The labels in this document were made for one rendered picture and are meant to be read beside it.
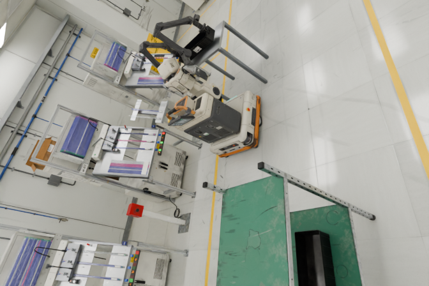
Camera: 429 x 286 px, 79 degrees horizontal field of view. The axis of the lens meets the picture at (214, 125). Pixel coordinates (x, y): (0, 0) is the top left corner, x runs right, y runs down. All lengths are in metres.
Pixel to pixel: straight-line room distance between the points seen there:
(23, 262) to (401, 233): 3.17
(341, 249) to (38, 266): 2.76
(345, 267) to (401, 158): 0.84
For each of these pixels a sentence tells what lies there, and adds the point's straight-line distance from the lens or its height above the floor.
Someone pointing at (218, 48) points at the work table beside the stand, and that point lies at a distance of 2.97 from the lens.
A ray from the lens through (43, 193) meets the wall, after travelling 4.98.
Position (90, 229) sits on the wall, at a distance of 5.06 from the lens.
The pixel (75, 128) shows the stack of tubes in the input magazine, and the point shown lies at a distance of 3.70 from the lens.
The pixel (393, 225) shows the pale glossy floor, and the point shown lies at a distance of 2.07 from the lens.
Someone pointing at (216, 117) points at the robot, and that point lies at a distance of 2.62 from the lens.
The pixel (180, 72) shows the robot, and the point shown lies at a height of 1.06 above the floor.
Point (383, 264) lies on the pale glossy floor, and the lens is 2.08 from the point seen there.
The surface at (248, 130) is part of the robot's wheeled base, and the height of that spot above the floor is 0.21.
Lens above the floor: 1.93
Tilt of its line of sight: 30 degrees down
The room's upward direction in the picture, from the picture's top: 63 degrees counter-clockwise
